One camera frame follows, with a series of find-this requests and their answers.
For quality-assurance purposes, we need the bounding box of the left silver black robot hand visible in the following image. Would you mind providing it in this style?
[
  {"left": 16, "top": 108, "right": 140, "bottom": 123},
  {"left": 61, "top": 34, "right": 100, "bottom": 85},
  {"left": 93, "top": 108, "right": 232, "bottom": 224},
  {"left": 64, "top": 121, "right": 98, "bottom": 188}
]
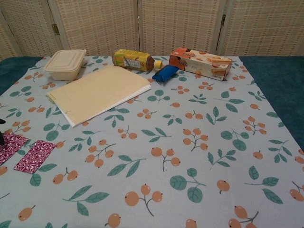
[{"left": 0, "top": 118, "right": 7, "bottom": 146}]

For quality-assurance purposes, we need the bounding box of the pink patterned cloth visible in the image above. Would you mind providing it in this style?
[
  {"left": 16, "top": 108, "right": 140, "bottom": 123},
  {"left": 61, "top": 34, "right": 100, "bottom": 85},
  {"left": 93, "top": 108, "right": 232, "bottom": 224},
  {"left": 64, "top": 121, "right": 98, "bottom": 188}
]
[{"left": 13, "top": 140, "right": 57, "bottom": 174}]

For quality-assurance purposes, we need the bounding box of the beige lidded lunch box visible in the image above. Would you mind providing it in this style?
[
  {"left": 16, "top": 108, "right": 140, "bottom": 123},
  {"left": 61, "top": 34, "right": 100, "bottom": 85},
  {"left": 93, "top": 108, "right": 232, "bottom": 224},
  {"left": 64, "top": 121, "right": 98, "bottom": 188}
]
[{"left": 43, "top": 49, "right": 87, "bottom": 81}]

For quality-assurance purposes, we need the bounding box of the cream cover notebook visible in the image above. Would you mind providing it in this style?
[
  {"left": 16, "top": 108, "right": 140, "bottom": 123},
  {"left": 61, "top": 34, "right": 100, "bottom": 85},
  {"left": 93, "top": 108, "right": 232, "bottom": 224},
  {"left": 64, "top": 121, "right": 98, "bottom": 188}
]
[{"left": 47, "top": 66, "right": 152, "bottom": 128}]

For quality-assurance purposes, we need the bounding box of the tea bottle yellow label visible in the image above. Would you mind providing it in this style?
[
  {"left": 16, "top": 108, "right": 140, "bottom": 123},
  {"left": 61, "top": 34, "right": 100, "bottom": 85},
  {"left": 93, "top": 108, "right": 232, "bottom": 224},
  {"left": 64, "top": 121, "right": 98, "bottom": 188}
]
[{"left": 112, "top": 49, "right": 163, "bottom": 72}]

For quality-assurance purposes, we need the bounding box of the floral fruit print tablecloth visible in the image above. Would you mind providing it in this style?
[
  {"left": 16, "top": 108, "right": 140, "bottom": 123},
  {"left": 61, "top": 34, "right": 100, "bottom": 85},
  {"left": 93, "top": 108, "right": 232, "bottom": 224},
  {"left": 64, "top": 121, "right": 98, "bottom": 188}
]
[{"left": 0, "top": 55, "right": 304, "bottom": 228}]

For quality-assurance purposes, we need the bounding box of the blue snack packet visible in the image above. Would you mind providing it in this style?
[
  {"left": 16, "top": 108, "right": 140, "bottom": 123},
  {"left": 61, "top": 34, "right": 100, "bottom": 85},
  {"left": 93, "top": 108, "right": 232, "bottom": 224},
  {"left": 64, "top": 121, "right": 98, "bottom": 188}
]
[{"left": 152, "top": 65, "right": 178, "bottom": 83}]

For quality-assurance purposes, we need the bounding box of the woven bamboo folding screen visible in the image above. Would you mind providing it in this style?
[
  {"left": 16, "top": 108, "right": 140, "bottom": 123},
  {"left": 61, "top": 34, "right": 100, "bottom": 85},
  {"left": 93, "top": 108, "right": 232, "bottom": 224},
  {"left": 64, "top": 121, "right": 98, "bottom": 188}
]
[{"left": 0, "top": 0, "right": 304, "bottom": 61}]

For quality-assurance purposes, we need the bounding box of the orange white biscuit box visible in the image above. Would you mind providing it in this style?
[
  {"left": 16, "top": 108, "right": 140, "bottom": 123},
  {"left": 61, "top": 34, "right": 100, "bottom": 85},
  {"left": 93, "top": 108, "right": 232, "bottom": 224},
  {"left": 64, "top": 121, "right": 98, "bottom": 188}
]
[{"left": 169, "top": 47, "right": 233, "bottom": 82}]

